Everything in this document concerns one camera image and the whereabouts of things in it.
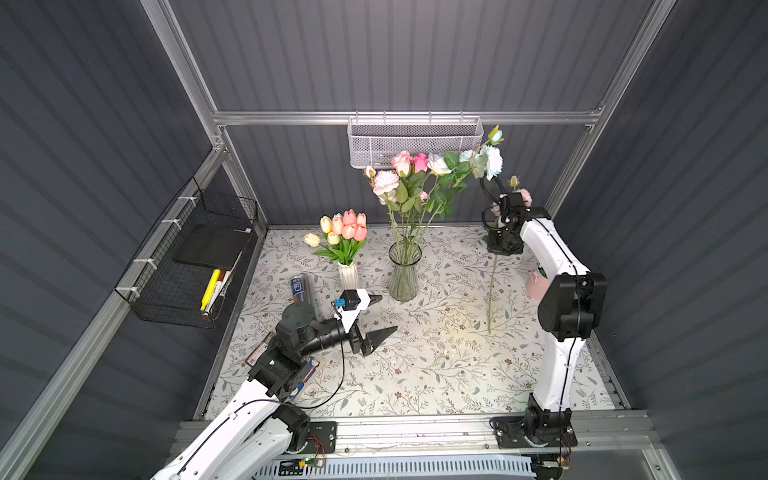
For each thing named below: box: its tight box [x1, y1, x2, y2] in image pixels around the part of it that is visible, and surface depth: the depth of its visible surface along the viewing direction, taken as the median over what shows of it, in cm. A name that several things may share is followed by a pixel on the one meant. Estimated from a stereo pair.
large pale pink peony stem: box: [372, 170, 403, 253], surface depth 76 cm
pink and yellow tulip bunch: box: [304, 209, 368, 264], surface depth 80 cm
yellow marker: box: [200, 268, 221, 311], surface depth 72 cm
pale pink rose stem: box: [392, 150, 413, 246], surface depth 77 cm
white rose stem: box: [419, 152, 452, 241], surface depth 76 cm
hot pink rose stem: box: [411, 153, 429, 241], surface depth 78 cm
